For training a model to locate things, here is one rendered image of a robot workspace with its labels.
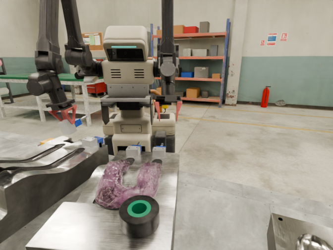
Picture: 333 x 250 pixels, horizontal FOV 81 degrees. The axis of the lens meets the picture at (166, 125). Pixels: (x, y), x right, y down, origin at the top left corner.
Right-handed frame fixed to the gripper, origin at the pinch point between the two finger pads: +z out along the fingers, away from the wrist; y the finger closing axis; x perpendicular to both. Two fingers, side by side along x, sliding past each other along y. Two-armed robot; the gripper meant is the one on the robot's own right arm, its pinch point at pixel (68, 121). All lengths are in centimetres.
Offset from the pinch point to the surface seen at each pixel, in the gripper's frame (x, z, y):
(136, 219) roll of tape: -33, 5, 53
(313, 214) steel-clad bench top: -2, 29, 88
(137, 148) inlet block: 3.2, 13.4, 29.0
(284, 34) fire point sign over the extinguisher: 539, 14, 142
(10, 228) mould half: -38.8, 11.8, 16.3
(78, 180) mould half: -17.1, 14.6, 16.3
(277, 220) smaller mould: -16, 18, 78
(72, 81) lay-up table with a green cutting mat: 205, 14, -227
